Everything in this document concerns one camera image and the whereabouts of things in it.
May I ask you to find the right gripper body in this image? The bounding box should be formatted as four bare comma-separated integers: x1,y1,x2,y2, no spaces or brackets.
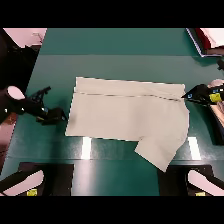
181,83,212,106

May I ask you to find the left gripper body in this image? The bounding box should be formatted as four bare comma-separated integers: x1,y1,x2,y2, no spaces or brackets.
36,106,68,126

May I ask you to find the beige T-shirt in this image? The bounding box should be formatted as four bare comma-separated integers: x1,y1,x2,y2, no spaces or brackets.
64,76,191,174

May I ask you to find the red garment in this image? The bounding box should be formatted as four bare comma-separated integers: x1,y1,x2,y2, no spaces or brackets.
194,27,215,51

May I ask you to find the white garment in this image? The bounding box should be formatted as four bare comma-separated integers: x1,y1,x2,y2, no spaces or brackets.
201,27,224,48

